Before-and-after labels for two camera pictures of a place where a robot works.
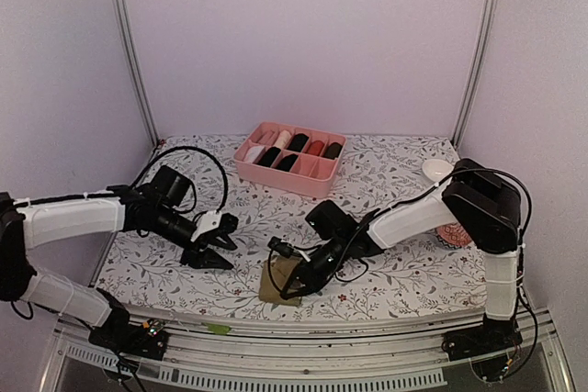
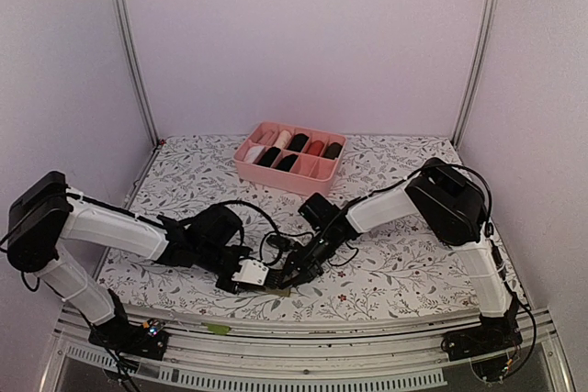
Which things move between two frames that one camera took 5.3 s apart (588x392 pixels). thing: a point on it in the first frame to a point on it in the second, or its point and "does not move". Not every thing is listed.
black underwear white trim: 287,162 does not move
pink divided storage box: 289,158 does not move
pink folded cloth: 265,136 does not move
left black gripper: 200,259 to 230,288
